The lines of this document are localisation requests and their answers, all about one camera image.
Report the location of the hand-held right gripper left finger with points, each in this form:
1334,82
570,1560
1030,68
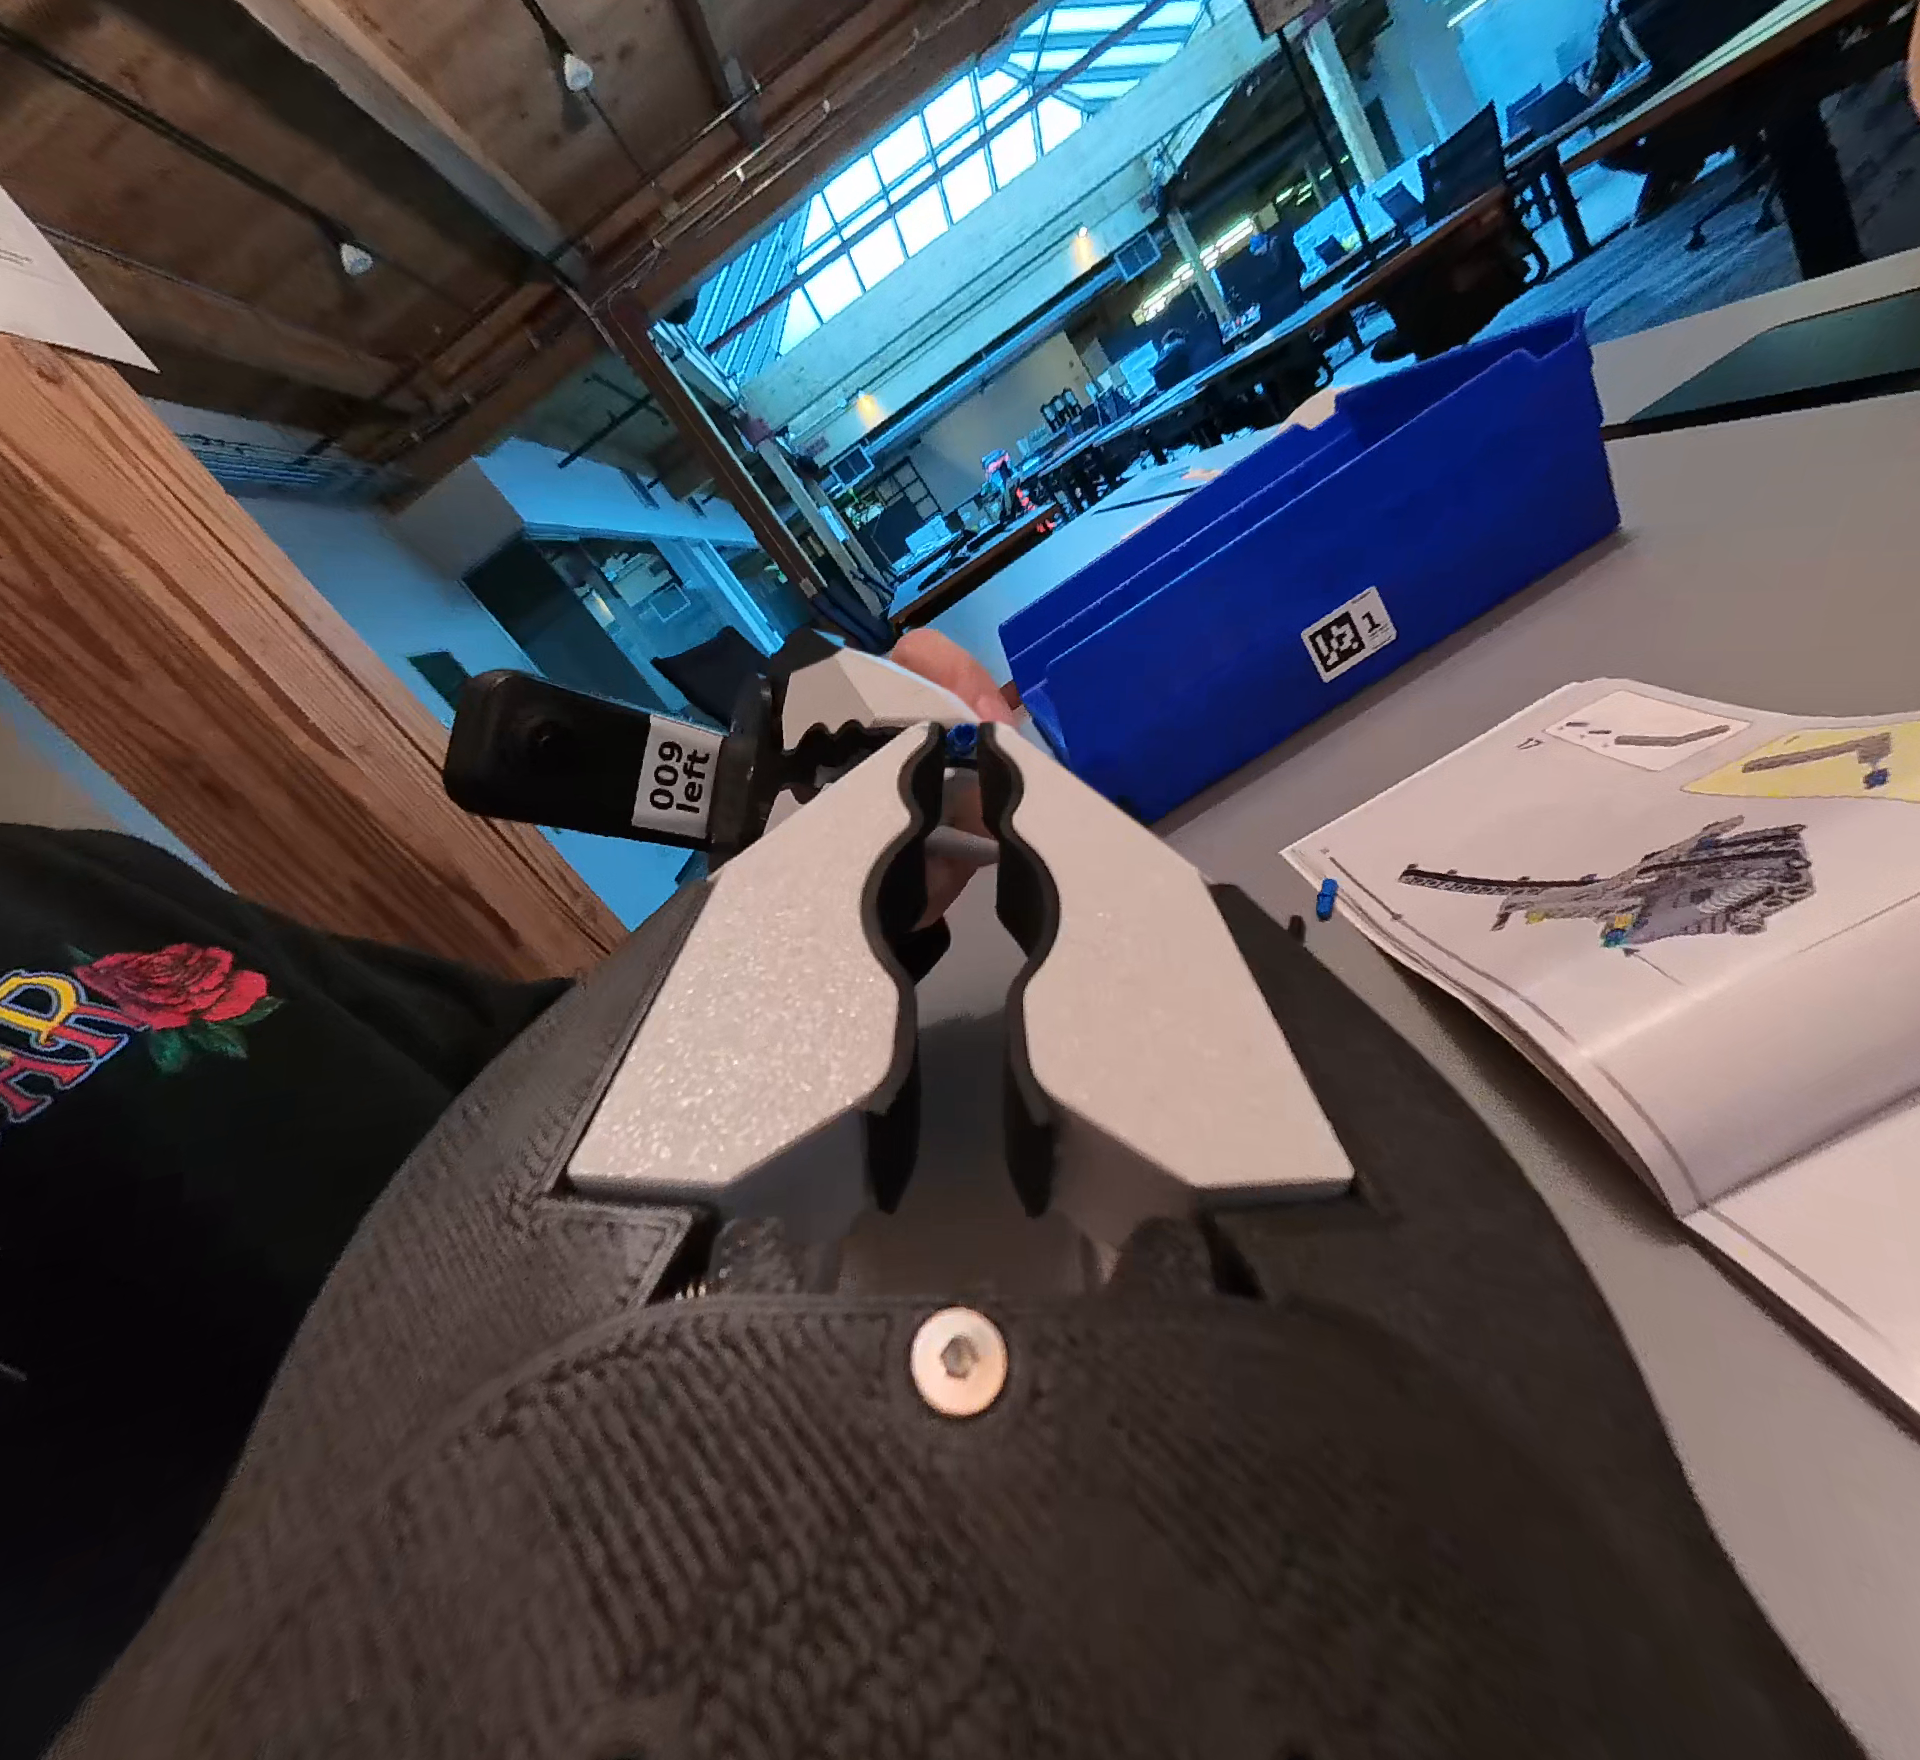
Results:
751,1024

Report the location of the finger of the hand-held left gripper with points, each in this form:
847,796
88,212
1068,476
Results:
855,695
963,855

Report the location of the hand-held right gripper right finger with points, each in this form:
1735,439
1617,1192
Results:
1155,1011

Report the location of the lego instruction booklet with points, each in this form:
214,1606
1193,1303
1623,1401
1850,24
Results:
1651,980

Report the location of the person's left hand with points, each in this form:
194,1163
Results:
952,669

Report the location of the blue plastic bin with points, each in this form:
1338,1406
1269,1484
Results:
1321,590

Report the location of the ceiling spot lamp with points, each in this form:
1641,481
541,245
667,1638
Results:
357,256
579,72

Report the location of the black rose print sweatshirt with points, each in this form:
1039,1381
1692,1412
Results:
225,1191

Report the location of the printed instruction sheet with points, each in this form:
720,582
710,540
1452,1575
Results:
60,290

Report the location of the black office chair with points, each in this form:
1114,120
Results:
1466,162

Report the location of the dark flat panel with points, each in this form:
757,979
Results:
1784,365

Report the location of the long wooden desk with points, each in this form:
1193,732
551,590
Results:
1770,50

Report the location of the wooden post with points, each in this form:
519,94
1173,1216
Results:
225,681

